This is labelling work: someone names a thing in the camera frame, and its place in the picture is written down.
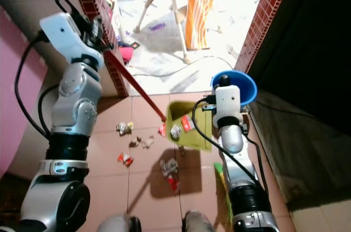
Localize green dustpan with red handle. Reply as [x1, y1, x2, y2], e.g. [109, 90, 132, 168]
[104, 49, 214, 152]

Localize green broom with blue handle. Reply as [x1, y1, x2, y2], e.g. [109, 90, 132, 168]
[213, 161, 235, 230]

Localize red and white snack wrapper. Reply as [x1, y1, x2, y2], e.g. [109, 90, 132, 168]
[179, 115, 196, 133]

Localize pink toy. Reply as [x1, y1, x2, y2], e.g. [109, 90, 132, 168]
[117, 45, 135, 63]

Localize blue plastic bucket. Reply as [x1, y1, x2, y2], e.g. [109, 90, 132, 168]
[211, 70, 258, 107]

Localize white crumpled wrapper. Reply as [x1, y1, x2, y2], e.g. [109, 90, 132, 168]
[169, 123, 183, 141]

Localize small red wrapper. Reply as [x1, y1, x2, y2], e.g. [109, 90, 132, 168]
[157, 122, 168, 137]

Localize small purple item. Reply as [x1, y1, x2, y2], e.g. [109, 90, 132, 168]
[149, 21, 167, 31]

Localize pale crumpled scrap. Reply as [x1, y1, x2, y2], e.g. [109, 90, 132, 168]
[140, 135, 156, 150]

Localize grey crumpled paper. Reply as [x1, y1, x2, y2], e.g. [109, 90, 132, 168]
[158, 157, 179, 178]

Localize white high chair pink seat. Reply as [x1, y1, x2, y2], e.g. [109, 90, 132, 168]
[132, 0, 223, 64]

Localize crumpled beige paper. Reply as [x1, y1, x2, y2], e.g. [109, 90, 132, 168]
[116, 121, 134, 136]

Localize red crumpled wrapper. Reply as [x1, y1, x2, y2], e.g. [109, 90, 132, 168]
[167, 176, 181, 195]

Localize orange striped cloth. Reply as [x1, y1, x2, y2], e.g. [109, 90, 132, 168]
[185, 0, 220, 51]

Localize pink curtain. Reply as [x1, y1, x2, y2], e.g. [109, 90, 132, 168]
[0, 6, 35, 179]

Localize red white torn wrapper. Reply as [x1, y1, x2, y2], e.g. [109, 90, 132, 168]
[116, 152, 134, 167]

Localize grey robot right leg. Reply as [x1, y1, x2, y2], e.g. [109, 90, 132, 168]
[183, 210, 218, 232]

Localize grey robot leg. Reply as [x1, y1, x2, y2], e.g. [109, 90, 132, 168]
[96, 215, 141, 232]
[183, 210, 218, 232]

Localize grey robot left leg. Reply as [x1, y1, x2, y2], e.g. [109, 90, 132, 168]
[96, 215, 141, 232]

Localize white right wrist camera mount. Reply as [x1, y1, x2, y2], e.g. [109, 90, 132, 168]
[214, 84, 242, 129]

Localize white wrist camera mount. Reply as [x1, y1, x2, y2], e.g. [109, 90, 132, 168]
[214, 84, 242, 129]
[39, 12, 89, 64]

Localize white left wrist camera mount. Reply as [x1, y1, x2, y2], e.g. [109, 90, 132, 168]
[39, 12, 89, 64]

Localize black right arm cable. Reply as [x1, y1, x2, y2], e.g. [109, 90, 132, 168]
[191, 98, 254, 181]

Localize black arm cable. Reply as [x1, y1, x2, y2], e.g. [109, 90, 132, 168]
[14, 31, 56, 140]
[191, 98, 254, 181]

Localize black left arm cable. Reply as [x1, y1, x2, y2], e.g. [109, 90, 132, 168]
[14, 31, 56, 140]

